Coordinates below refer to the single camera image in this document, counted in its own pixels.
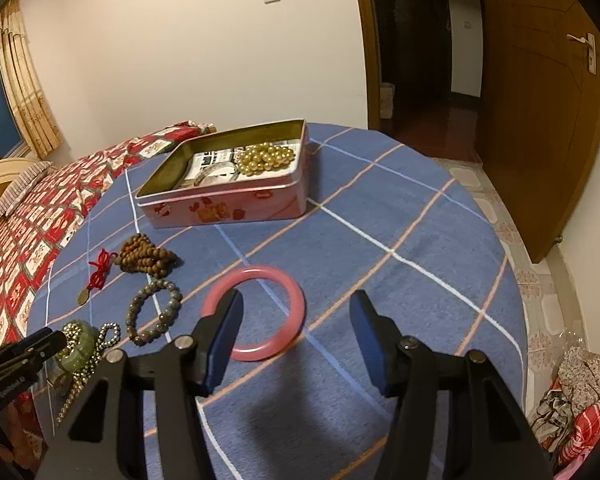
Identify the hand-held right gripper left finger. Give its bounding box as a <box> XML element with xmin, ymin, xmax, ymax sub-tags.
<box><xmin>35</xmin><ymin>289</ymin><xmax>244</xmax><ymax>480</ymax></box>

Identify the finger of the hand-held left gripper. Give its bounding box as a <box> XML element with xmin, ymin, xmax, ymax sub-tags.
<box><xmin>0</xmin><ymin>327</ymin><xmax>67</xmax><ymax>377</ymax></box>

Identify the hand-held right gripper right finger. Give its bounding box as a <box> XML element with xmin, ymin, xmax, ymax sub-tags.
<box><xmin>349</xmin><ymin>290</ymin><xmax>556</xmax><ymax>480</ymax></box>

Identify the grey stone bead bracelet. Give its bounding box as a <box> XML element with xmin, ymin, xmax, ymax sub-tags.
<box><xmin>126</xmin><ymin>280</ymin><xmax>183</xmax><ymax>346</ymax></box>

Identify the pink bangle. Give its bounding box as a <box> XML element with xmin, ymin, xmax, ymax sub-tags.
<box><xmin>201</xmin><ymin>266</ymin><xmax>307</xmax><ymax>362</ymax></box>

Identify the red cord coin pendant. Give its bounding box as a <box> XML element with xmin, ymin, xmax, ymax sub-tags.
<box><xmin>76</xmin><ymin>249</ymin><xmax>118</xmax><ymax>306</ymax></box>

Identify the brown wooden bead bracelet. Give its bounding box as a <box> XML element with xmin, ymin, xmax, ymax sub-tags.
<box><xmin>114</xmin><ymin>233</ymin><xmax>181</xmax><ymax>278</ymax></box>

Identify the pink tin box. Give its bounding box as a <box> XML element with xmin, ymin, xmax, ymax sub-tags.
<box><xmin>136</xmin><ymin>119</ymin><xmax>310</xmax><ymax>230</ymax></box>

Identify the bed with red quilt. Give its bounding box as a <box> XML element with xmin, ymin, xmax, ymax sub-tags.
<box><xmin>0</xmin><ymin>121</ymin><xmax>216</xmax><ymax>356</ymax></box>

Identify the blue plaid tablecloth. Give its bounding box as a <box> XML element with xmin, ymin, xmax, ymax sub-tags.
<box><xmin>26</xmin><ymin>122</ymin><xmax>528</xmax><ymax>480</ymax></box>

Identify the striped pillow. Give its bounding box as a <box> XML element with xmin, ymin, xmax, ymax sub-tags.
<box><xmin>0</xmin><ymin>161</ymin><xmax>53</xmax><ymax>218</ymax></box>

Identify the silver bangle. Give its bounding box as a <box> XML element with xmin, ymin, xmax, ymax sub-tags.
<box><xmin>194</xmin><ymin>164</ymin><xmax>241</xmax><ymax>187</ymax></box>

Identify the printed paper card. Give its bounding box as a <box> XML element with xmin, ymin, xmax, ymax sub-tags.
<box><xmin>182</xmin><ymin>137</ymin><xmax>301</xmax><ymax>189</ymax></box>

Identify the grey plaid cloth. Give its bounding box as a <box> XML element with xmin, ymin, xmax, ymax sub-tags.
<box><xmin>530</xmin><ymin>387</ymin><xmax>576</xmax><ymax>448</ymax></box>

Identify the red checked cloth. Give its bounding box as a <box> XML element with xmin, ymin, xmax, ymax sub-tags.
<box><xmin>555</xmin><ymin>400</ymin><xmax>600</xmax><ymax>467</ymax></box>

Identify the window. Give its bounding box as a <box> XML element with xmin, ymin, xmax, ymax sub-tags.
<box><xmin>0</xmin><ymin>62</ymin><xmax>26</xmax><ymax>156</ymax></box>

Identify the woven waste bin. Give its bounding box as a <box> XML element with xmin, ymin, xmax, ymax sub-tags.
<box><xmin>380</xmin><ymin>82</ymin><xmax>396</xmax><ymax>120</ymax></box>

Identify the beige patterned curtain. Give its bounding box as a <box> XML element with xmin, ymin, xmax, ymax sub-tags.
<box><xmin>0</xmin><ymin>0</ymin><xmax>63</xmax><ymax>158</ymax></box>

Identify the brown wooden door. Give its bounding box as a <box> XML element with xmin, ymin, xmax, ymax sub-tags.
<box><xmin>475</xmin><ymin>0</ymin><xmax>600</xmax><ymax>264</ymax></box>

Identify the gold pearl necklace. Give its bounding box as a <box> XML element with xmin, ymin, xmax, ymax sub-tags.
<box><xmin>236</xmin><ymin>142</ymin><xmax>296</xmax><ymax>177</ymax></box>

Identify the brown door frame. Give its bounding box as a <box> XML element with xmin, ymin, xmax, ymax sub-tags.
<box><xmin>350</xmin><ymin>0</ymin><xmax>383</xmax><ymax>131</ymax></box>

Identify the metal door handle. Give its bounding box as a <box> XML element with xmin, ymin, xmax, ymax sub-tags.
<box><xmin>566</xmin><ymin>32</ymin><xmax>597</xmax><ymax>75</ymax></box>

